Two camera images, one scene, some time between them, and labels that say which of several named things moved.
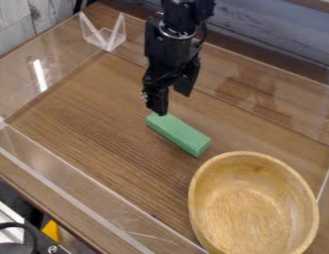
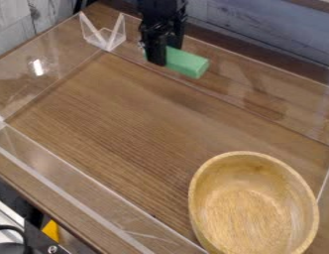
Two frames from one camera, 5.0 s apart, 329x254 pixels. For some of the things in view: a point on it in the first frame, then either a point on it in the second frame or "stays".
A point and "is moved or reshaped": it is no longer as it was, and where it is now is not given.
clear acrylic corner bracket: [103, 38] stays
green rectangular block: [177, 133] is moved or reshaped
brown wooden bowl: [251, 205] stays
